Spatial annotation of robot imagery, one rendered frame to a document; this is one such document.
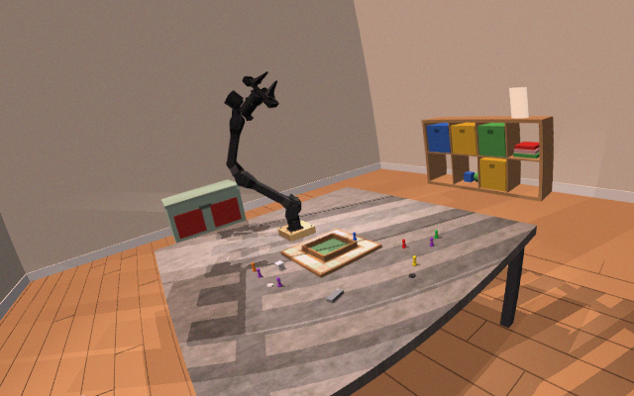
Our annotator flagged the dark grey flat bar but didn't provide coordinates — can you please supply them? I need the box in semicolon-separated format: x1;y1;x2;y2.
327;288;344;303

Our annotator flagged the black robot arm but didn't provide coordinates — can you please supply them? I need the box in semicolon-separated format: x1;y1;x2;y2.
224;91;304;233

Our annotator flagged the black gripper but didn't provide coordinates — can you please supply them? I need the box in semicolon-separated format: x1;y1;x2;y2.
243;72;279;108

